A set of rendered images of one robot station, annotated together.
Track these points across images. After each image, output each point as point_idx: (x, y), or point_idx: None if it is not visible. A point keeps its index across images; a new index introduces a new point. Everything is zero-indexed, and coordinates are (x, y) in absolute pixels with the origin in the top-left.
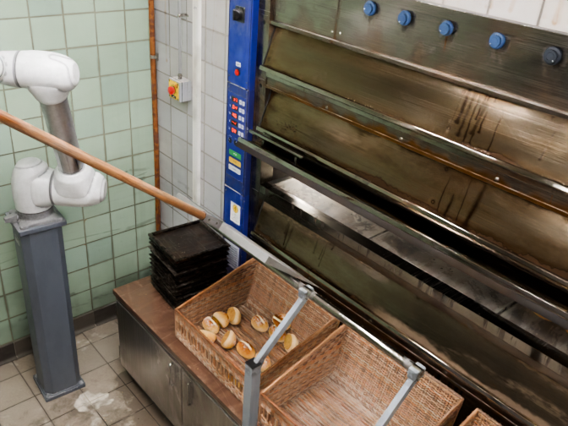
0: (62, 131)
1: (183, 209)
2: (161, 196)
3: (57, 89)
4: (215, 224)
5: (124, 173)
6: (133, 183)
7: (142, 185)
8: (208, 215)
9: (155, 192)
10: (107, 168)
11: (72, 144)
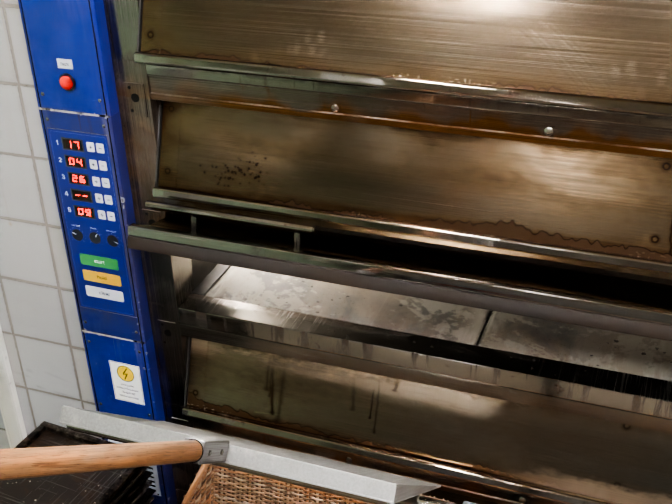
0: None
1: (166, 460)
2: (126, 459)
3: None
4: (219, 455)
5: (46, 453)
6: (69, 467)
7: (87, 459)
8: (207, 445)
9: (113, 458)
10: (11, 465)
11: None
